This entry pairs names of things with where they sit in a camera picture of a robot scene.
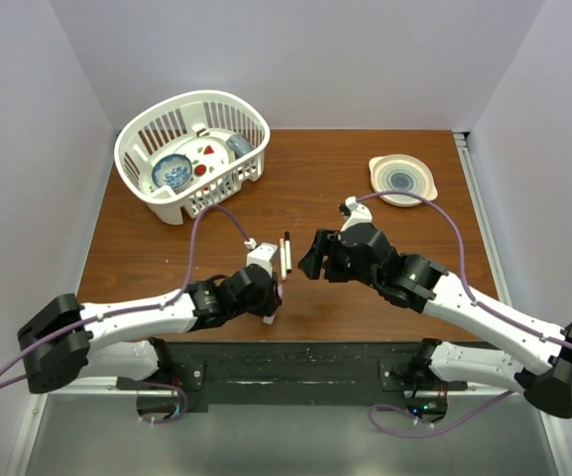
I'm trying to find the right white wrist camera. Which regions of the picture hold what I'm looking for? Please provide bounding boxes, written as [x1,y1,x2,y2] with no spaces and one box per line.
[339,196,373,232]

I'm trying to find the beige plate blue rings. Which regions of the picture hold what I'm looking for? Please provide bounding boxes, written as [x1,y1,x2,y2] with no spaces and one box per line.
[367,154,439,207]

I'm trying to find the aluminium frame rail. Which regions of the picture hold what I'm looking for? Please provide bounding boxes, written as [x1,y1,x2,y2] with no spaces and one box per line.
[453,132,572,475]

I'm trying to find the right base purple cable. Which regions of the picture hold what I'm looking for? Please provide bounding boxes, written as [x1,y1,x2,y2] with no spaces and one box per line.
[367,389,515,440]

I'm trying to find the blue patterned bowl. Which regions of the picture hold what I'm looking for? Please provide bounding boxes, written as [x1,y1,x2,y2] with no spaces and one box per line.
[152,154,192,191]

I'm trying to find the white pink-end marker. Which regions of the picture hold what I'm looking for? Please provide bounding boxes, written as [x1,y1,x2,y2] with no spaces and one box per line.
[279,237,287,282]

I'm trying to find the grey blue cup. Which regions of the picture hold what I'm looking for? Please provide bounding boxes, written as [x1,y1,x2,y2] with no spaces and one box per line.
[226,133,255,159]

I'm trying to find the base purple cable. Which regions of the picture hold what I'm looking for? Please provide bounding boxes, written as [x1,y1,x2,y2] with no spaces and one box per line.
[367,389,515,440]
[136,380,190,425]

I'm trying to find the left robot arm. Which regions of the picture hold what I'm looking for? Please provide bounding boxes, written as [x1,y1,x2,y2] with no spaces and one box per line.
[17,264,283,394]

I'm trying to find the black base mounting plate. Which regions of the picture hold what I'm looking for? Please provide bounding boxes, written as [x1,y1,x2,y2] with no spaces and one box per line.
[111,339,470,414]

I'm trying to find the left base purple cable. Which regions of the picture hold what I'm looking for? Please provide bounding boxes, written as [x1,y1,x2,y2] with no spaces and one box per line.
[136,380,190,425]

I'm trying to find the white black-tip marker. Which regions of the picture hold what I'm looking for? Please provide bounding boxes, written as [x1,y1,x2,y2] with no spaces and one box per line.
[285,231,292,274]

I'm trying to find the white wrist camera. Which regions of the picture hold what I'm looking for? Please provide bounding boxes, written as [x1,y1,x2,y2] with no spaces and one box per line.
[246,243,279,275]
[339,196,373,232]

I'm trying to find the white strawberry plate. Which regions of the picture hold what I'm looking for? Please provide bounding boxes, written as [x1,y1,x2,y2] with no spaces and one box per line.
[173,136,235,182]

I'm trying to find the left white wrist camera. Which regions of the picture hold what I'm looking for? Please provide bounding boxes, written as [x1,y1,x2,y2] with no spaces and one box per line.
[246,243,279,275]

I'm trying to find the white plastic dish basket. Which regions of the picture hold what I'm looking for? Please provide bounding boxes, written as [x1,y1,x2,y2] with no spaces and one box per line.
[114,90,271,225]

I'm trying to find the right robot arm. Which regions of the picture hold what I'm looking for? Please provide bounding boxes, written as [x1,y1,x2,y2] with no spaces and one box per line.
[297,223,572,418]

